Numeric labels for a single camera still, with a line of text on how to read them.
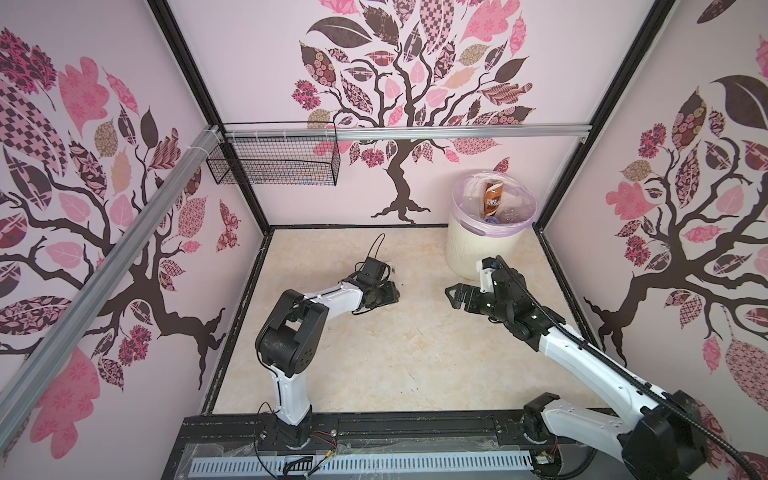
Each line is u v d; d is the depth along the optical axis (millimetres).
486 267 724
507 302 601
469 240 917
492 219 952
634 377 439
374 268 774
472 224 834
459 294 712
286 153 947
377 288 840
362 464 697
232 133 899
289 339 494
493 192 950
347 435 744
